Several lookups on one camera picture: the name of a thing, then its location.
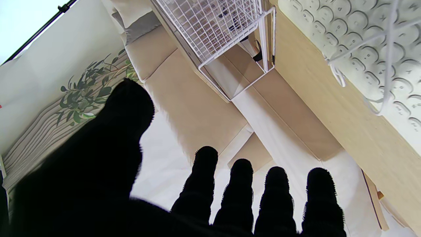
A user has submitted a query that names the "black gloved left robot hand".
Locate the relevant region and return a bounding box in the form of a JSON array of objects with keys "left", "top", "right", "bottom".
[{"left": 7, "top": 79, "right": 346, "bottom": 237}]

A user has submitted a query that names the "white wire mesh drawer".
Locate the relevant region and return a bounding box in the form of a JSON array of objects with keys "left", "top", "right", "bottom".
[{"left": 156, "top": 0, "right": 263, "bottom": 68}]

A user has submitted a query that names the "beige round-key keyboard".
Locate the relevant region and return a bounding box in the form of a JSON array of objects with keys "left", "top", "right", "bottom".
[{"left": 278, "top": 0, "right": 421, "bottom": 155}]

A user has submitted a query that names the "beige pleated curtain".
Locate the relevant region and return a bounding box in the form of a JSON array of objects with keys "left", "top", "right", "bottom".
[{"left": 0, "top": 56, "right": 132, "bottom": 198}]

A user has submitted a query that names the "tall leafy green plant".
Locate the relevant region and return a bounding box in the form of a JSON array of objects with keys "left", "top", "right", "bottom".
[{"left": 56, "top": 49, "right": 138, "bottom": 127}]

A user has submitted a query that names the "beige fabric sofa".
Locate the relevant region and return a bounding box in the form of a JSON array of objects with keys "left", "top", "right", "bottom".
[{"left": 100, "top": 0, "right": 344, "bottom": 171}]

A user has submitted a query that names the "thin black pole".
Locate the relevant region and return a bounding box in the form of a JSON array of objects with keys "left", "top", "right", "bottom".
[{"left": 0, "top": 0, "right": 79, "bottom": 65}]

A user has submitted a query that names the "grey sofa cushion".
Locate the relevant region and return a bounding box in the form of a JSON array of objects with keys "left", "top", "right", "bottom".
[{"left": 123, "top": 12, "right": 161, "bottom": 45}]

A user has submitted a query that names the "cream sofa cushion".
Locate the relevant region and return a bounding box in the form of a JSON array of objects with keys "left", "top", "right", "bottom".
[{"left": 100, "top": 0, "right": 155, "bottom": 28}]

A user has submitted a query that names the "wood top wire organizer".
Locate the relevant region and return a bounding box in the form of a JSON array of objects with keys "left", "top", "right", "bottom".
[{"left": 150, "top": 0, "right": 277, "bottom": 103}]

